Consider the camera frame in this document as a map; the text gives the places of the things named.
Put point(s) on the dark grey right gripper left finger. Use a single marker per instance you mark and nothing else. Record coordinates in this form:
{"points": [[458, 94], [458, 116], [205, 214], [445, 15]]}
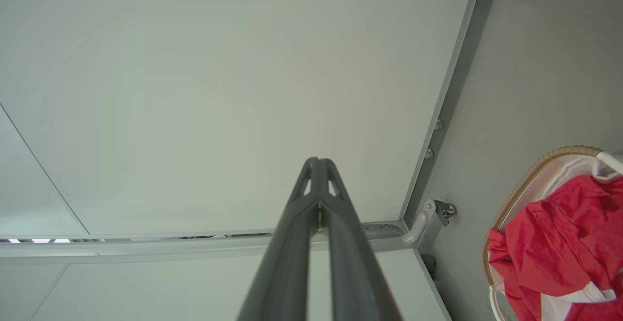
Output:
{"points": [[287, 243]]}

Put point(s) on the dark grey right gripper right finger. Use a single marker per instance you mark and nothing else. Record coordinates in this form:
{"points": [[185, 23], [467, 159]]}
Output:
{"points": [[353, 262]]}

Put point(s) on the red and white garment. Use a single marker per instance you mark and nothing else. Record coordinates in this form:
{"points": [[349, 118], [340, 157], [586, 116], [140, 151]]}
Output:
{"points": [[559, 243]]}

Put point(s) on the black caster wheel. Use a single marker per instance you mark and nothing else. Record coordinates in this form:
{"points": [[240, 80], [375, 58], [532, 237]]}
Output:
{"points": [[447, 210]]}

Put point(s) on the wicker laundry basket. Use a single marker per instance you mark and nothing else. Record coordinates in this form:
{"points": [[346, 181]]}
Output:
{"points": [[523, 185]]}

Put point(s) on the white fabric basket liner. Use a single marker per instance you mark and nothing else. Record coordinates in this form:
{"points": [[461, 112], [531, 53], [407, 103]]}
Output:
{"points": [[555, 177]]}

